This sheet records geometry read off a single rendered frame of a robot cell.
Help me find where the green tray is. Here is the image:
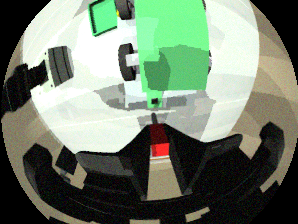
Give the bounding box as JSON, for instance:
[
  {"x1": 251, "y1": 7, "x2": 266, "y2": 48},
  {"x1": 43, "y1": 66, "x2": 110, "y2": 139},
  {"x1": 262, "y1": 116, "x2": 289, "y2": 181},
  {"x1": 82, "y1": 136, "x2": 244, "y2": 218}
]
[
  {"x1": 92, "y1": 0, "x2": 117, "y2": 32},
  {"x1": 88, "y1": 0, "x2": 118, "y2": 37}
]

